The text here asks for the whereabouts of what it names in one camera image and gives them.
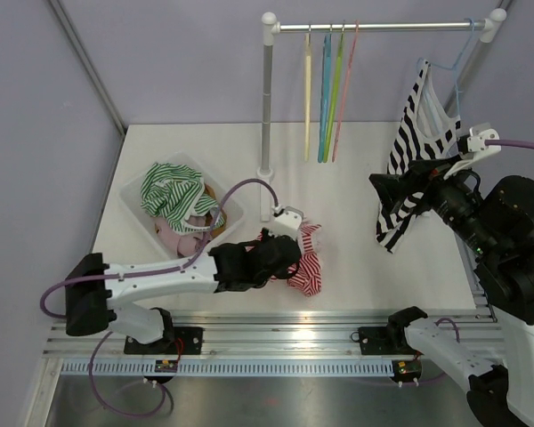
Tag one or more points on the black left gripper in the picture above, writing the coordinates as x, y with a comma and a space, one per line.
265, 237

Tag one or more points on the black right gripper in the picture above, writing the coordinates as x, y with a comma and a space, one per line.
427, 175

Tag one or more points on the red striped tank top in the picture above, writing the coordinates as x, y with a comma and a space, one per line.
306, 277

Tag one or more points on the black white striped tank top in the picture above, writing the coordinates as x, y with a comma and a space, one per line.
425, 132

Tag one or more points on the pink tank top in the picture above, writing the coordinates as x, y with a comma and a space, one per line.
181, 245

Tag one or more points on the brown tank top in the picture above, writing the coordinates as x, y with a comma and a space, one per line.
220, 225

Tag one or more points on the green striped tank top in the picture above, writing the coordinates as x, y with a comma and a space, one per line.
176, 192

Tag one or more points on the green hanger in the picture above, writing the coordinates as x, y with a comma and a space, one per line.
337, 74

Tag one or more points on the light blue thin hanger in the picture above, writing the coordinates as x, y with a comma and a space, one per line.
454, 68

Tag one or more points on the cream hanger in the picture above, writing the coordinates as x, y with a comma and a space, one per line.
307, 86

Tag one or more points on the pink hanger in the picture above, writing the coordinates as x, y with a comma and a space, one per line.
347, 79

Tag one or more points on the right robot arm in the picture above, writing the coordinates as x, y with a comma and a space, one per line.
499, 230

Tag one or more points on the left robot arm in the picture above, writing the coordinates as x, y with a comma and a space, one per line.
104, 297

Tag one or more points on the metal clothes rack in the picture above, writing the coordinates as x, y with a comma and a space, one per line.
487, 28

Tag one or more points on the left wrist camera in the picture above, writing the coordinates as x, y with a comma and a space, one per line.
285, 221

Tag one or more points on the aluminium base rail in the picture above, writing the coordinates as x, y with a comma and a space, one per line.
302, 336

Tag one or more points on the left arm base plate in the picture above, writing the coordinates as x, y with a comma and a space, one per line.
187, 339

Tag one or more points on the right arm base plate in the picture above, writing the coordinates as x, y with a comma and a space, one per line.
378, 341

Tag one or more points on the white slotted cable duct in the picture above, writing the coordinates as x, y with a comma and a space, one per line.
230, 367

